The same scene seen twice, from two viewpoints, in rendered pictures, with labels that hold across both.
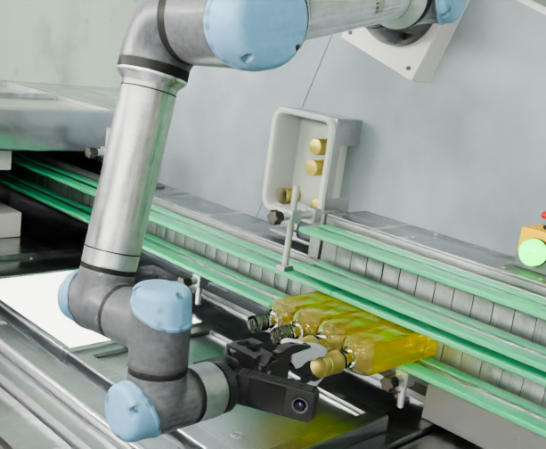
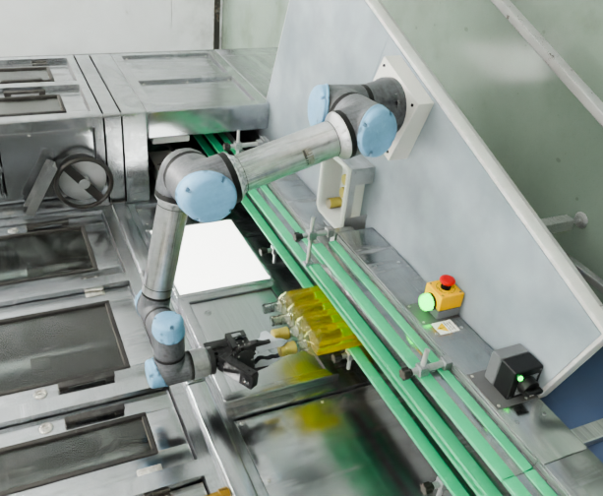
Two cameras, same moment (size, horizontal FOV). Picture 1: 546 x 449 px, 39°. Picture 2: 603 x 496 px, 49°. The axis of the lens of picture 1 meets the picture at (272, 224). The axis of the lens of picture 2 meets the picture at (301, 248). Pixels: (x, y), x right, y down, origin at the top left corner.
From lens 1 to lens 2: 90 cm
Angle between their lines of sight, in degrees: 26
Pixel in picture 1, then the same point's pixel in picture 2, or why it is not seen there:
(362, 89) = not seen: hidden behind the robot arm
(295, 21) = (226, 198)
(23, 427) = (139, 345)
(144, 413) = (155, 379)
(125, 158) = (156, 244)
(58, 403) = not seen: hidden behind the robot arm
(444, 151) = (411, 208)
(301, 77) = not seen: hidden behind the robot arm
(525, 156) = (447, 230)
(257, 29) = (200, 207)
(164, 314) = (163, 336)
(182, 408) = (179, 376)
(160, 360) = (163, 355)
